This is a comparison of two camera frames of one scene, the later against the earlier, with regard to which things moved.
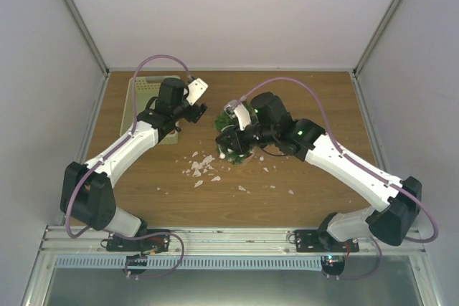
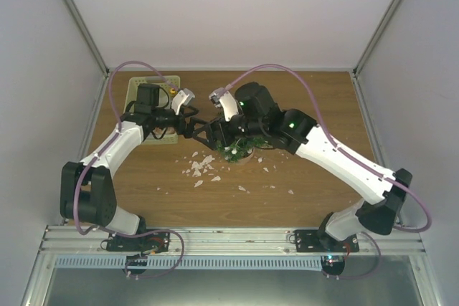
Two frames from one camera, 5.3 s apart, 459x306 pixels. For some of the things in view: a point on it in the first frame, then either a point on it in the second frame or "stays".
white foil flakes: [204, 164] stays
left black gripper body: [194, 115] → [156, 112]
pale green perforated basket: [147, 88] stays
